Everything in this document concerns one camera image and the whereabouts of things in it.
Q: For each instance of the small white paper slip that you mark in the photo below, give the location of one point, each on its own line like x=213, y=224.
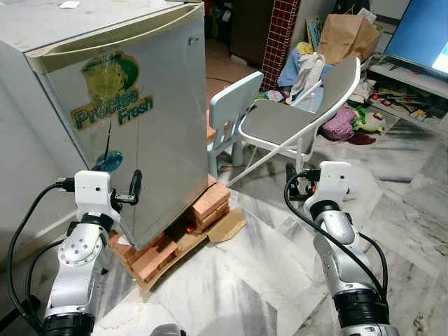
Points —
x=69, y=5

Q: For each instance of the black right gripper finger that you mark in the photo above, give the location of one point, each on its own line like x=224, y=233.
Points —
x=291, y=176

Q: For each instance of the brown paper bag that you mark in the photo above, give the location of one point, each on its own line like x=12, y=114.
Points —
x=346, y=38

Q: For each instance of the flat screen television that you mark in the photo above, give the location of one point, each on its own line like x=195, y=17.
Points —
x=420, y=31

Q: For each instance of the brown cardboard piece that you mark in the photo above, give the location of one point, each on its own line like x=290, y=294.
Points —
x=227, y=225

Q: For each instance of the purple plush toy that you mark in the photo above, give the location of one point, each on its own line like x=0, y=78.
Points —
x=339, y=124

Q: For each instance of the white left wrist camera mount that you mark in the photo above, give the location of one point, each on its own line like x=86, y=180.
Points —
x=94, y=190

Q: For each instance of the silver mini fridge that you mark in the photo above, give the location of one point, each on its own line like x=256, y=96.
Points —
x=140, y=140

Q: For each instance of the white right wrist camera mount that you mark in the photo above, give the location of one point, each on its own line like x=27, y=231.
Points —
x=334, y=180

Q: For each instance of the red tiled pillar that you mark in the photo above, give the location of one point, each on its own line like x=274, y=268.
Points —
x=280, y=42

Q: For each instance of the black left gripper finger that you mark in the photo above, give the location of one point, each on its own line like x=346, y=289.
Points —
x=136, y=185

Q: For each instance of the grey robot leg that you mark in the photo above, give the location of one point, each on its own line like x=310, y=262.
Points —
x=168, y=330

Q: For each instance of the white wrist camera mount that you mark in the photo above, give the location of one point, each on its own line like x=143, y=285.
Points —
x=94, y=190
x=334, y=180

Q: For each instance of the grey folding chair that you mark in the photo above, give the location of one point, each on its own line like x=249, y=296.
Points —
x=280, y=122

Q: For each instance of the white television stand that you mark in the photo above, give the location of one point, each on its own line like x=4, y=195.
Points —
x=413, y=87

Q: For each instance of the light blue plastic chair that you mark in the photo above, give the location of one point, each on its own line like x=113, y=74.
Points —
x=234, y=98

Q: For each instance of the white cloth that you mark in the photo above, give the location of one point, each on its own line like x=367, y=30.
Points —
x=308, y=73

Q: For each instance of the blue cloth pile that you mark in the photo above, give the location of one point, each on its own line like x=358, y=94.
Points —
x=288, y=70

